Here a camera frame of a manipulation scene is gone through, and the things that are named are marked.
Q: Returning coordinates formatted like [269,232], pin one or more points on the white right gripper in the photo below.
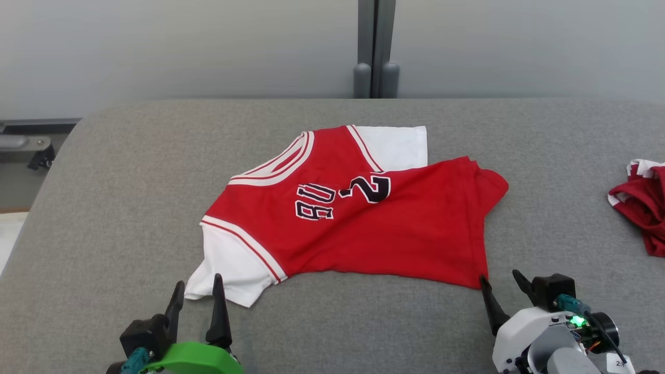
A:
[517,332]

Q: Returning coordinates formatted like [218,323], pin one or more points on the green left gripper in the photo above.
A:
[197,361]

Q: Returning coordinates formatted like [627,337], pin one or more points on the red white basketball jersey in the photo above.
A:
[389,234]

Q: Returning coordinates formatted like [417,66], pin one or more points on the red shorts white stripes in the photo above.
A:
[644,208]

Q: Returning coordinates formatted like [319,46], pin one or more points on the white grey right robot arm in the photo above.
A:
[566,363]

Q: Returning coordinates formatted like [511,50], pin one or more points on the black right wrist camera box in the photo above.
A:
[553,291]

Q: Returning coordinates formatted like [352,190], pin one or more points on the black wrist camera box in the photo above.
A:
[143,335]
[553,291]

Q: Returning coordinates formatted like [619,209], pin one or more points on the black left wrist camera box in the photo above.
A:
[143,335]

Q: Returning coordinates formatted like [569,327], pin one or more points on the grey metal frame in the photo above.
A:
[26,143]

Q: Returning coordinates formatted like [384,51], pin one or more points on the grey vertical partition post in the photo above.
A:
[376,52]

